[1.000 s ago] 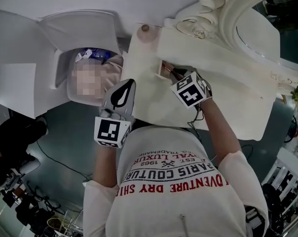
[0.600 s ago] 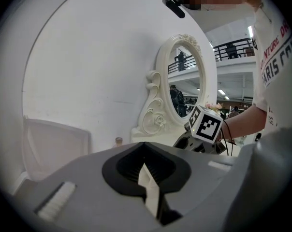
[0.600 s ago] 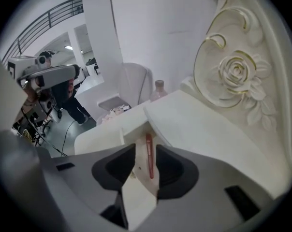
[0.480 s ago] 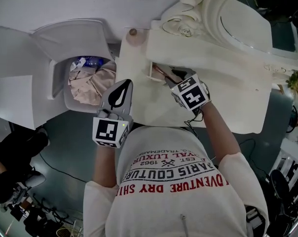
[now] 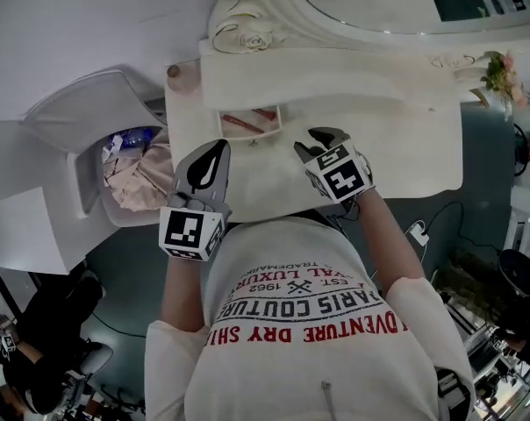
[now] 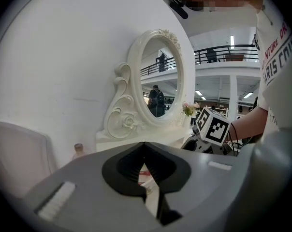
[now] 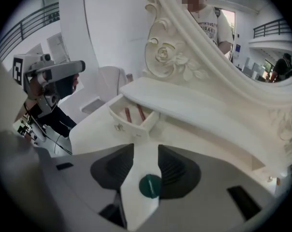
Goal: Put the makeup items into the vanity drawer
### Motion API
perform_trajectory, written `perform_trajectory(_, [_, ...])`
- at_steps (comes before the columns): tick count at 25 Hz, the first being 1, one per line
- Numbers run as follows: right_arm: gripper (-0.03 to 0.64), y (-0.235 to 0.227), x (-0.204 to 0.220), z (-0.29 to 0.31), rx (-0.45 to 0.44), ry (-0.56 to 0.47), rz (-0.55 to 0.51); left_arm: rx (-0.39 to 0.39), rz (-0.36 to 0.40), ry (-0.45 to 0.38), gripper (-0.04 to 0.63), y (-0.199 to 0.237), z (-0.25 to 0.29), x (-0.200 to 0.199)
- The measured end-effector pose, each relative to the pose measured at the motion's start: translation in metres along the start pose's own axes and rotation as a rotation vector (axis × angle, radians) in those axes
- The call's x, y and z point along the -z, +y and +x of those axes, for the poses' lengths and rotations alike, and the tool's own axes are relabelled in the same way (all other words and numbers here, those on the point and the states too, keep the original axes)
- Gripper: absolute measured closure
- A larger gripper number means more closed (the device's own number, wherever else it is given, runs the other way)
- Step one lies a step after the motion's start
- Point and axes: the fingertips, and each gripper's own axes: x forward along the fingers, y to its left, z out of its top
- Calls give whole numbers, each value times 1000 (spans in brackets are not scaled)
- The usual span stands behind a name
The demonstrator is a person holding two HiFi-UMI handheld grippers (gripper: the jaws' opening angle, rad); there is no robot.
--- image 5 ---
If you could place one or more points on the pink bottle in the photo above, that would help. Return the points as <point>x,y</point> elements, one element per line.
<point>181,79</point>

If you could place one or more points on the person's left forearm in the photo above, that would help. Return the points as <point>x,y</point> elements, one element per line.
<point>184,292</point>

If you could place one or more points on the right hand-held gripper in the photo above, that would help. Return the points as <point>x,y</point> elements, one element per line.
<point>344,178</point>

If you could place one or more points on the white power adapter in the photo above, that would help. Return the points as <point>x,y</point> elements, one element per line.
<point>418,231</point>

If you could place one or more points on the person's white printed shirt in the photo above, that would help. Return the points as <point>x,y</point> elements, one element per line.
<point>309,358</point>

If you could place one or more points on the white ornate dressing table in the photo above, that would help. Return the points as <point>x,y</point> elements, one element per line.
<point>379,147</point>

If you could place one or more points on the pink flowers in white vase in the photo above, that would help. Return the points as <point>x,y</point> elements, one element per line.
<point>504,79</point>

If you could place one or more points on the oval white-framed mirror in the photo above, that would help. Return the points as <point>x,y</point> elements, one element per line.
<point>269,11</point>

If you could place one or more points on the small white drawer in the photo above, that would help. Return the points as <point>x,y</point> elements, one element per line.
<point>271,130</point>

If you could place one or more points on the grey office chair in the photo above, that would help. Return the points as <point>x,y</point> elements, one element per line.
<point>94,99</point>

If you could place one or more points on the person's right forearm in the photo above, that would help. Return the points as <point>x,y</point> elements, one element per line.
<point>390,244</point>

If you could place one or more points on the white low cabinet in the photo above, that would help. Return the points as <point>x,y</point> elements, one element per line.
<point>28,230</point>

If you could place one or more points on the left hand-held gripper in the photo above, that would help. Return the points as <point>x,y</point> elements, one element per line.
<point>186,233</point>

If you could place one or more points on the blue packet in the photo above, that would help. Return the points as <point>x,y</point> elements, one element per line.
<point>133,137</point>

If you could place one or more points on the pink cloth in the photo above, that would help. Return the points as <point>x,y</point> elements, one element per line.
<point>142,173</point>

